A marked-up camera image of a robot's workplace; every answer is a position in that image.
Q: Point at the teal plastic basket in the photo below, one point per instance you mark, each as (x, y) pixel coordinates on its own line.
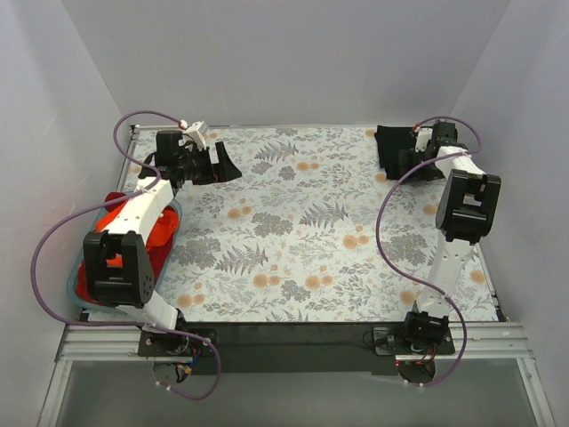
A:
(72, 279)

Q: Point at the aluminium rail frame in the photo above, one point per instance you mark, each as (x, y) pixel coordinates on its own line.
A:
(486, 340)

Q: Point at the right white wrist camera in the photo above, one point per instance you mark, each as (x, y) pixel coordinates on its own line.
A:
(423, 137)

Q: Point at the floral table mat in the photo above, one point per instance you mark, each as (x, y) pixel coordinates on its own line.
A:
(312, 231)

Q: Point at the dark red t shirt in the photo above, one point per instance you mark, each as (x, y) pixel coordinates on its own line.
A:
(81, 290)

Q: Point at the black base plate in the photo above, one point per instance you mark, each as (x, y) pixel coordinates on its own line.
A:
(292, 347)

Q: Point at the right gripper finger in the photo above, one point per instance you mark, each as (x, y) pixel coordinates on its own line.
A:
(429, 174)
(406, 160)

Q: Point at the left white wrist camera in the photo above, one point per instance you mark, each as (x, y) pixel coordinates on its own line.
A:
(195, 133)

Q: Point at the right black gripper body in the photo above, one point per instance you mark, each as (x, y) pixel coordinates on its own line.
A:
(404, 157)

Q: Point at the black t shirt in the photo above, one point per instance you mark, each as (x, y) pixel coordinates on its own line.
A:
(390, 140)

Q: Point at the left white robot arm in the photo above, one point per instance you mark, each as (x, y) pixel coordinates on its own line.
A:
(125, 253)

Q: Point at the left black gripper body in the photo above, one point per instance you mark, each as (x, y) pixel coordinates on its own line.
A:
(212, 165)

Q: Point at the orange t shirt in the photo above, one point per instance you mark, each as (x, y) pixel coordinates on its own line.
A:
(160, 238)

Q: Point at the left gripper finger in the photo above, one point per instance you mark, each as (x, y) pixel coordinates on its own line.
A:
(210, 177)
(224, 169)

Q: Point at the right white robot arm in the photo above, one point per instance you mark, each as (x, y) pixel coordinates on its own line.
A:
(465, 215)

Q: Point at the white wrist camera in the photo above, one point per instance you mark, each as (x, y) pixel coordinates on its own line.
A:
(423, 137)
(195, 133)

